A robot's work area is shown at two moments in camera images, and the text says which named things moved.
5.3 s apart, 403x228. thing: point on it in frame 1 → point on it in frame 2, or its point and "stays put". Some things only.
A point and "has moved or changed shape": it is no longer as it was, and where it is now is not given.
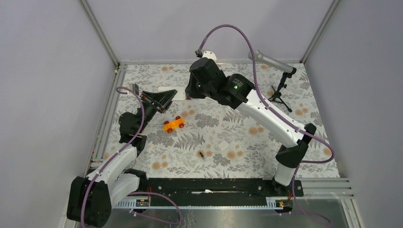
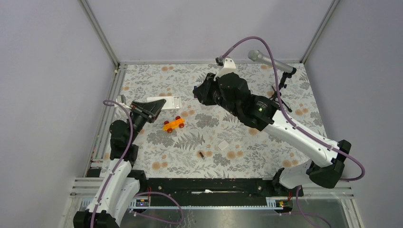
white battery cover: [223, 145] stays put
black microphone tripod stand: [277, 94] stays put
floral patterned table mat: [201, 137] stays put
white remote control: [180, 95] has moved or changed shape
